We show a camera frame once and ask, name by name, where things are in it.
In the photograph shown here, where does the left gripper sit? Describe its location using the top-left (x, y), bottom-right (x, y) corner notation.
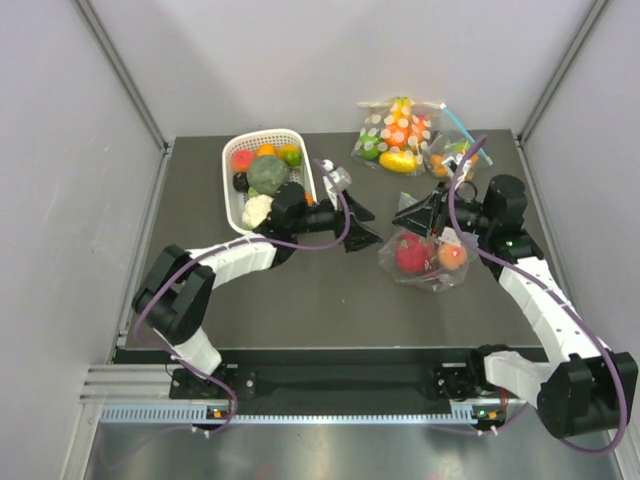
top-left (291, 189), bottom-right (384, 252)

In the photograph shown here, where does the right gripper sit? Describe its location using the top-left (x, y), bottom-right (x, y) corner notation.
top-left (393, 179), bottom-right (495, 239)

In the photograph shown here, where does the red fake dragon fruit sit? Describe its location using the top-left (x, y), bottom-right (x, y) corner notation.
top-left (395, 231), bottom-right (435, 274)

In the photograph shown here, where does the orange fake peach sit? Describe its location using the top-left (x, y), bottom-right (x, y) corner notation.
top-left (437, 242), bottom-right (468, 271)

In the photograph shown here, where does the clear blue zip bag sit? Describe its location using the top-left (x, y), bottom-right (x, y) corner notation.
top-left (378, 218), bottom-right (477, 293)

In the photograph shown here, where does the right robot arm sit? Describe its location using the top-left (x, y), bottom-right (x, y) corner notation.
top-left (392, 174), bottom-right (638, 439)

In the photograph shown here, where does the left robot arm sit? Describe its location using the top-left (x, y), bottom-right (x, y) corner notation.
top-left (131, 182), bottom-right (382, 397)

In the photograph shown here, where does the small bag of orange pieces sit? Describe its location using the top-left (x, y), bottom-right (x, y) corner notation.
top-left (427, 103), bottom-right (475, 179)

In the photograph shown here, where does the polka dot fruit bag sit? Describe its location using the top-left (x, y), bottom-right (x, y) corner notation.
top-left (351, 96), bottom-right (443, 176)

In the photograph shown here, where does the green yellow fake lime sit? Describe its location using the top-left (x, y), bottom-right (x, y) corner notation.
top-left (277, 144), bottom-right (303, 168)

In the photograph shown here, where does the white fake cauliflower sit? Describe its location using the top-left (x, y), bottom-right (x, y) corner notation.
top-left (241, 194), bottom-right (273, 230)

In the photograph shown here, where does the green fake broccoli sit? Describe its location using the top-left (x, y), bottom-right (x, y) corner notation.
top-left (246, 155), bottom-right (289, 196)

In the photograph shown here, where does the small orange fake fruit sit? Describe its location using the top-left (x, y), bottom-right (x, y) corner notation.
top-left (255, 144), bottom-right (277, 157)

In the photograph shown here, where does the dark fake mangosteen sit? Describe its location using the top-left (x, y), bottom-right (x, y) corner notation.
top-left (232, 172), bottom-right (250, 193)

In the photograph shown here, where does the red fake peach in basket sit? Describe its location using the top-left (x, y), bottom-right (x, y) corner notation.
top-left (230, 149), bottom-right (255, 174)

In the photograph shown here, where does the white plastic basket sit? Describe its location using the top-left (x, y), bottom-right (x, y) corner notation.
top-left (222, 129), bottom-right (318, 234)

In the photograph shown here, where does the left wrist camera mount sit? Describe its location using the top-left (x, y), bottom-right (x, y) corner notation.
top-left (320, 159), bottom-right (352, 205)

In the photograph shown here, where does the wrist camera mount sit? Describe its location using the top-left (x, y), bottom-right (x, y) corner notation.
top-left (320, 159), bottom-right (352, 205)
top-left (435, 153), bottom-right (464, 179)

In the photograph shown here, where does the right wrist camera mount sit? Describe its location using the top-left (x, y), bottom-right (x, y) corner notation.
top-left (435, 153), bottom-right (464, 179)

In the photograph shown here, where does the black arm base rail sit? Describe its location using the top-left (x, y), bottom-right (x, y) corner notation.
top-left (169, 348), bottom-right (498, 414)

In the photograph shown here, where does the grey cable duct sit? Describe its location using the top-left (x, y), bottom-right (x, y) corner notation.
top-left (99, 403), bottom-right (506, 425)

